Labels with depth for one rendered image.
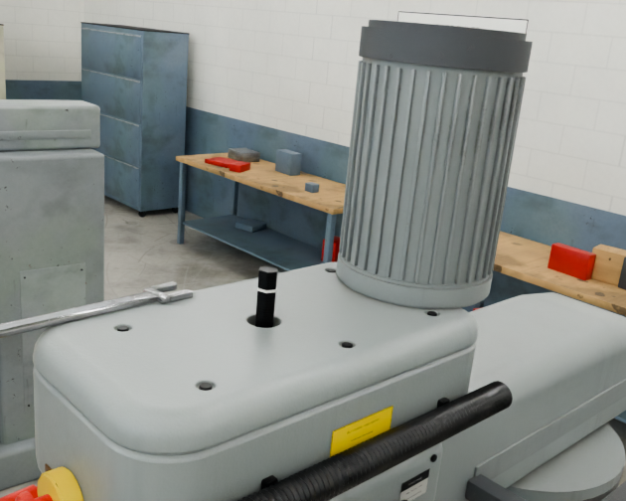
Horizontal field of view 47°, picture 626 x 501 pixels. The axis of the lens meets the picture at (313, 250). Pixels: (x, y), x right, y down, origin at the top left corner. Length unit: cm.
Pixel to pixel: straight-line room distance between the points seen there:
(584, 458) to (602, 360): 16
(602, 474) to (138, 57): 718
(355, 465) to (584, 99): 464
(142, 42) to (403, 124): 719
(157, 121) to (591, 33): 467
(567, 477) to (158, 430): 79
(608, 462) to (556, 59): 424
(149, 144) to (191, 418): 753
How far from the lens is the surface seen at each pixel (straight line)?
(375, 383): 75
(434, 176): 83
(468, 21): 575
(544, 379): 113
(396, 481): 88
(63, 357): 71
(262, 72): 740
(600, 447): 136
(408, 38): 82
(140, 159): 809
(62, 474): 72
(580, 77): 525
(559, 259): 472
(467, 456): 101
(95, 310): 79
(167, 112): 816
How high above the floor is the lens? 220
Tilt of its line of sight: 17 degrees down
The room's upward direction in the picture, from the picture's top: 5 degrees clockwise
